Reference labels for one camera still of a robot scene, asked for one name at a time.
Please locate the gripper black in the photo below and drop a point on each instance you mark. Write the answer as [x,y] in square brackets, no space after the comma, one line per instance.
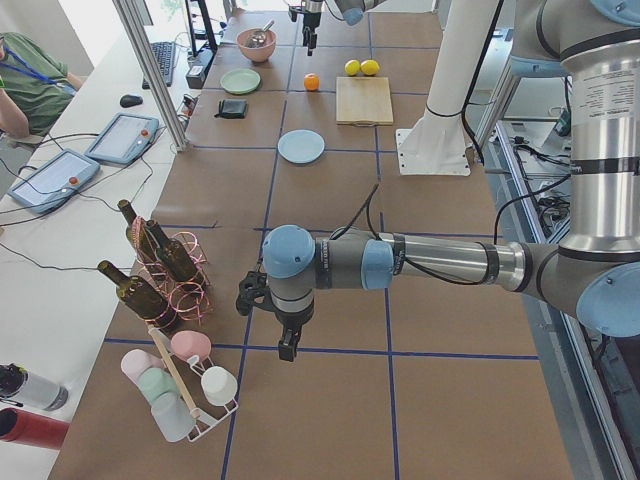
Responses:
[313,19]
[292,325]

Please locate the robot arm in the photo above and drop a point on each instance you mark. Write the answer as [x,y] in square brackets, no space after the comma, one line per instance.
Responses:
[592,274]
[352,11]

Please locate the green plate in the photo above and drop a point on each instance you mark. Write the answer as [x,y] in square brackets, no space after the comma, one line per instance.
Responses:
[240,81]

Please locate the light blue plate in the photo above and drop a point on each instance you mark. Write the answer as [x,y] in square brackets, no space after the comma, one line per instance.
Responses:
[301,146]

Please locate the orange fruit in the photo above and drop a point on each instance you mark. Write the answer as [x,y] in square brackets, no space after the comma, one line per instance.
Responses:
[311,82]

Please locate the pink bowl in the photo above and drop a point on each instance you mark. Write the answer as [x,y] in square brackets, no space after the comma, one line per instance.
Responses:
[256,52]

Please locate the yellow lemon left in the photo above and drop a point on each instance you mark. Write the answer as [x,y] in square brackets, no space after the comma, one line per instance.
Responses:
[352,67]

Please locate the yellow lemon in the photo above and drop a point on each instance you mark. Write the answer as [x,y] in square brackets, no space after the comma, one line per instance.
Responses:
[352,67]
[369,67]

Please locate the metal scoop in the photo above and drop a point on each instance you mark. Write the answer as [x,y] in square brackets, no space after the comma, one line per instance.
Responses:
[257,37]

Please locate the yellow lemon right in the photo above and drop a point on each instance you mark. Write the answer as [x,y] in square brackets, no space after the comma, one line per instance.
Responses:
[369,67]

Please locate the white cup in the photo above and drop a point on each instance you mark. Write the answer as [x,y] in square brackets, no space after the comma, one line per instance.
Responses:
[219,386]

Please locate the wooden cutting board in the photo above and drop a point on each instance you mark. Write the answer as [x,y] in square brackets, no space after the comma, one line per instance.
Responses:
[363,101]

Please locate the pink cup upper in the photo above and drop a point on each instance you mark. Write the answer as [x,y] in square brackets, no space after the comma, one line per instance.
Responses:
[187,343]

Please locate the dark grey folded cloth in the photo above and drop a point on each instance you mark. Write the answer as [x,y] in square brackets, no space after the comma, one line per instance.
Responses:
[232,109]

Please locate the grey cup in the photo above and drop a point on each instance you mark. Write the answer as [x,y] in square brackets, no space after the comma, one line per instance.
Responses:
[172,416]

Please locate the green cup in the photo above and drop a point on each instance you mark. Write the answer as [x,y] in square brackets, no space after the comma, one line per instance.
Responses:
[154,382]

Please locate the dark glass bottle middle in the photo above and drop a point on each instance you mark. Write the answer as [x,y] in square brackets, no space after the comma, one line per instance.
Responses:
[173,255]

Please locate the black keyboard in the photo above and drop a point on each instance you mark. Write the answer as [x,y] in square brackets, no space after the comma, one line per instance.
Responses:
[165,55]

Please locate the pale pink cup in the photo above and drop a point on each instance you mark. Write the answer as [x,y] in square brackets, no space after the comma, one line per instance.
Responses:
[135,362]

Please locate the dark glass bottle back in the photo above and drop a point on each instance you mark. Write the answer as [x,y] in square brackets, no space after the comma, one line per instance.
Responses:
[136,234]

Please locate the black computer mouse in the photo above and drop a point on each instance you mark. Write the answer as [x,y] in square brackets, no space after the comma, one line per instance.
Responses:
[130,100]

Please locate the blue teach pendant far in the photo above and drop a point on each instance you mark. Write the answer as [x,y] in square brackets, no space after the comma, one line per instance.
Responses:
[124,139]

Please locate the blue teach pendant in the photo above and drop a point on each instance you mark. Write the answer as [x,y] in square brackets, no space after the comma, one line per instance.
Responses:
[55,182]
[124,139]

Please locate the grey water bottle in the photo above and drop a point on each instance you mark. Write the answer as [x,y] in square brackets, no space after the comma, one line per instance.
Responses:
[21,387]

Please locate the person in green shirt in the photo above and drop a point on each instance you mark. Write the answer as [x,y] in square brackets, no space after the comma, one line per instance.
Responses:
[35,87]

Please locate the blue teach pendant near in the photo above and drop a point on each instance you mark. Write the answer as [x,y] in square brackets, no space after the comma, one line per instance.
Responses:
[55,182]

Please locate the red bottle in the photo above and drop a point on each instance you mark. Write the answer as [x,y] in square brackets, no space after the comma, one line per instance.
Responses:
[27,428]

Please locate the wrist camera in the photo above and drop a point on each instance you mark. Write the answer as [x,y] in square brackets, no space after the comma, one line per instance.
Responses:
[294,12]
[253,292]

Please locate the white wire cup rack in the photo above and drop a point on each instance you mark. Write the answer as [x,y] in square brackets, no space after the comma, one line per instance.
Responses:
[187,376]

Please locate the copper wire bottle rack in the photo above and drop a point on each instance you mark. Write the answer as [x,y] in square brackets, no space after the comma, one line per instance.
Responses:
[192,301]

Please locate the aluminium frame post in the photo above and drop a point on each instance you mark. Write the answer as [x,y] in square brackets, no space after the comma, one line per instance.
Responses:
[133,26]

